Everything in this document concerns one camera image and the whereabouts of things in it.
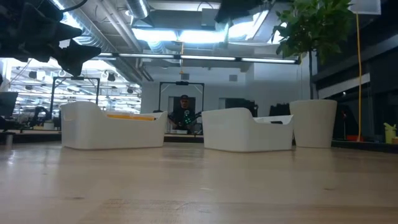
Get dark monitor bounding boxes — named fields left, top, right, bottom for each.
left=0, top=91, right=19, bottom=118

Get white hanging panel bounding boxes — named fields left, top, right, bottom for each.
left=349, top=0, right=382, bottom=16

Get silver air duct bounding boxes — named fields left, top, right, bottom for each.
left=49, top=0, right=144, bottom=85

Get black background equipment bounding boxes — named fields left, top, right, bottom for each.
left=269, top=103, right=290, bottom=117
left=225, top=98, right=259, bottom=118

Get green leafy plant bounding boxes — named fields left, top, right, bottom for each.
left=272, top=0, right=356, bottom=100

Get black background station frame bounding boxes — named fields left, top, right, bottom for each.
left=159, top=81, right=205, bottom=108
left=49, top=76, right=101, bottom=121

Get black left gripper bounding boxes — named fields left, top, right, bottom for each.
left=0, top=0, right=102, bottom=77

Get yellow hanging cable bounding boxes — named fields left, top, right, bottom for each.
left=355, top=14, right=363, bottom=142

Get white plastic bin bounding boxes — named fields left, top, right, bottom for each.
left=201, top=107, right=295, bottom=153
left=60, top=100, right=169, bottom=151

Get yellow green container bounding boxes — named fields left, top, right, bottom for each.
left=382, top=122, right=397, bottom=145

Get person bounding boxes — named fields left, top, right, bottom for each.
left=167, top=94, right=203, bottom=132

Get white plant pot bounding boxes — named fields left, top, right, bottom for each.
left=289, top=98, right=338, bottom=149

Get long ceiling light strip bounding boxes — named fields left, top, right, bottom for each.
left=93, top=51, right=299, bottom=65

